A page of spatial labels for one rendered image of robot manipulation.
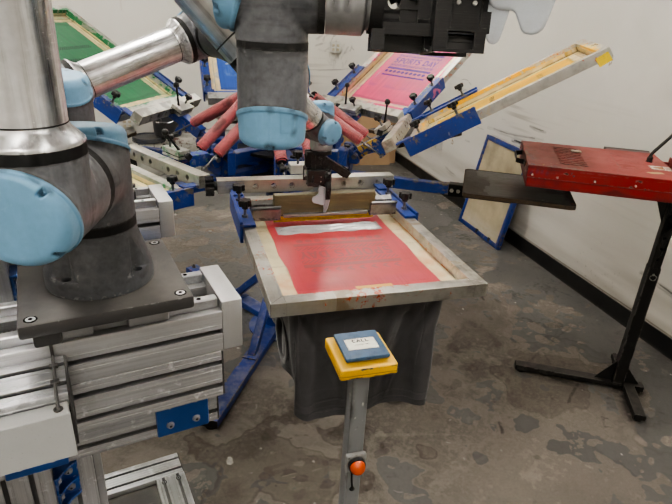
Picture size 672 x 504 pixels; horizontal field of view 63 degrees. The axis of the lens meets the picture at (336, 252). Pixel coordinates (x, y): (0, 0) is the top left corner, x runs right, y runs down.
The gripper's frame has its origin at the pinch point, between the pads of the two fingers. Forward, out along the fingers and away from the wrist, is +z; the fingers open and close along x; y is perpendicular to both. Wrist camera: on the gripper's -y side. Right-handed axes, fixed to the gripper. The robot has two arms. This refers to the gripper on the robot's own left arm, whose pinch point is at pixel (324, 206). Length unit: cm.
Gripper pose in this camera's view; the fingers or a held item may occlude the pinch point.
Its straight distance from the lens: 190.0
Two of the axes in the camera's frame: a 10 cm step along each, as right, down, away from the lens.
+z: -0.5, 9.1, 4.1
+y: -9.6, 0.7, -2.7
